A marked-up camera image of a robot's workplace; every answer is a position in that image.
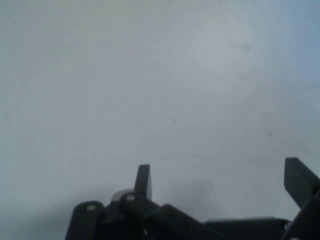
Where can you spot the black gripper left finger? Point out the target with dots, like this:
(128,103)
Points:
(140,207)

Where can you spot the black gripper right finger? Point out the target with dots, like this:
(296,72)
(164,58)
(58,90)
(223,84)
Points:
(298,180)

